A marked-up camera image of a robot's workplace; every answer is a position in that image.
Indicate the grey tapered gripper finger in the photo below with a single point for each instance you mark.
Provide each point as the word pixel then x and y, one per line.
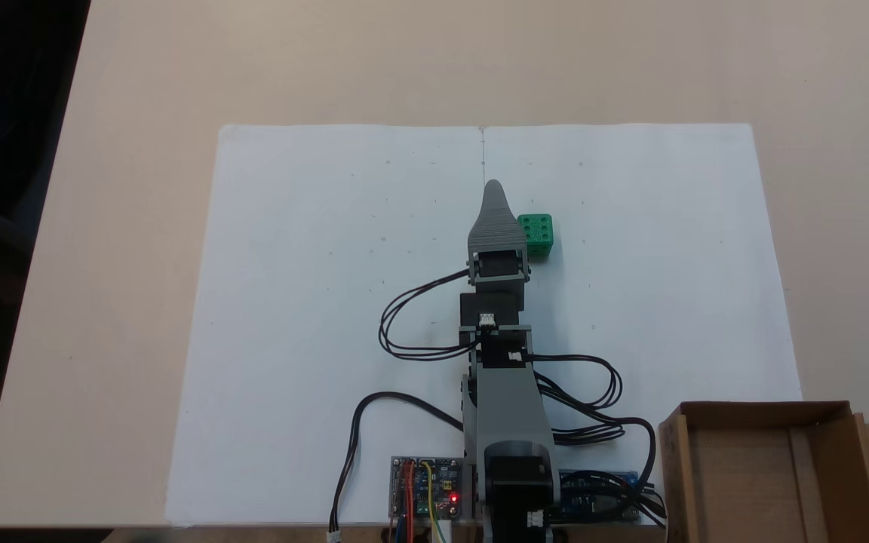
pixel 496 226

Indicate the green dice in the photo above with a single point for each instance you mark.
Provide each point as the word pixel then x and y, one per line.
pixel 538 230

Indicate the white paper sheet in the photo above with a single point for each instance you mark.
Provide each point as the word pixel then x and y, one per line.
pixel 291 302
pixel 668 302

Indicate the blue circuit board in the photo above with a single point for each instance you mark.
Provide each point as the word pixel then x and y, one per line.
pixel 593 498

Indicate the brown cardboard box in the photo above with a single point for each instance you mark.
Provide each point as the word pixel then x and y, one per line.
pixel 751 483

